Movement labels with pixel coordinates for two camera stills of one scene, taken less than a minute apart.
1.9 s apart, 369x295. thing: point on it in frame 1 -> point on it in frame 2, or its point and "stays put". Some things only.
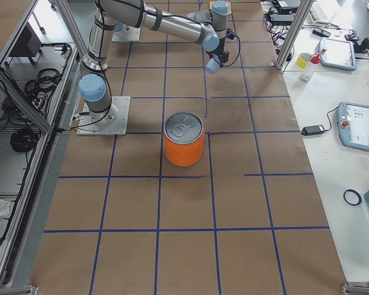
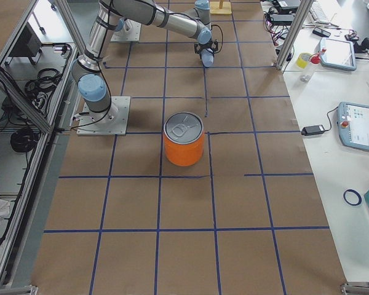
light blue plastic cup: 213,64 -> 206,56
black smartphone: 318,31 stays put
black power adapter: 312,129 stays put
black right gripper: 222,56 -> 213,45
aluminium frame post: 303,10 stays put
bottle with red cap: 315,59 stays put
